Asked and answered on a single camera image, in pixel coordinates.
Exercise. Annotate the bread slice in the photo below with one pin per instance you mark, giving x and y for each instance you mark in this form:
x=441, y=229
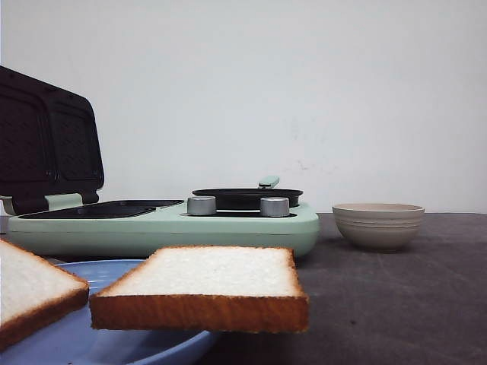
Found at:
x=212, y=288
x=34, y=293

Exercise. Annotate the beige ceramic bowl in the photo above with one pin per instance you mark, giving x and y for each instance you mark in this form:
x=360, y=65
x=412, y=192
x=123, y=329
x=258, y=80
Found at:
x=382, y=227

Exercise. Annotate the breakfast maker hinged lid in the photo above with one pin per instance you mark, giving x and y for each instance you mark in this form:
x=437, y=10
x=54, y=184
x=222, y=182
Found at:
x=49, y=145

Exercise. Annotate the mint green breakfast maker base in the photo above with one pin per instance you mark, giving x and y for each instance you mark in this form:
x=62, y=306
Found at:
x=136, y=228

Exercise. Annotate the black frying pan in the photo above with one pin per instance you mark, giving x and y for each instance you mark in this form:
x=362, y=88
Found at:
x=249, y=198

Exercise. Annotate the right silver control knob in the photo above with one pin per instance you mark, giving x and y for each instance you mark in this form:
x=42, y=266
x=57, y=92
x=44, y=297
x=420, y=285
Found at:
x=274, y=207

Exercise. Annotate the silver control knob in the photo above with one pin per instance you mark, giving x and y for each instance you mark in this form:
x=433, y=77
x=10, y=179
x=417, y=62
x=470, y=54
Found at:
x=274, y=207
x=201, y=205

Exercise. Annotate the left silver control knob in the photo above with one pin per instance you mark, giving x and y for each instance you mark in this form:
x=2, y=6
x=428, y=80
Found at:
x=201, y=205

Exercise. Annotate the blue plate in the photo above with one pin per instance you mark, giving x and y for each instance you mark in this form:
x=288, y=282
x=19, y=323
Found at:
x=71, y=340

